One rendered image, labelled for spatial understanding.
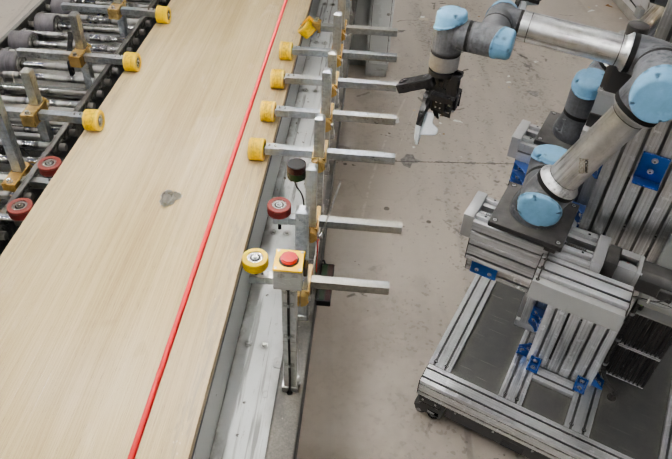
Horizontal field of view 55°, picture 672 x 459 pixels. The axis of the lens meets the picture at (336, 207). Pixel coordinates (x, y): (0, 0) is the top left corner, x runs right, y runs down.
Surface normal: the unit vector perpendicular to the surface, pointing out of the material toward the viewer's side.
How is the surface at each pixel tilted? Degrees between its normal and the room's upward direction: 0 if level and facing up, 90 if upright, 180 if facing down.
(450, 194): 0
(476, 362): 0
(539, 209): 97
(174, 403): 0
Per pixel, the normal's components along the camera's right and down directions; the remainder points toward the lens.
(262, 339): 0.04, -0.75
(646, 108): -0.32, 0.52
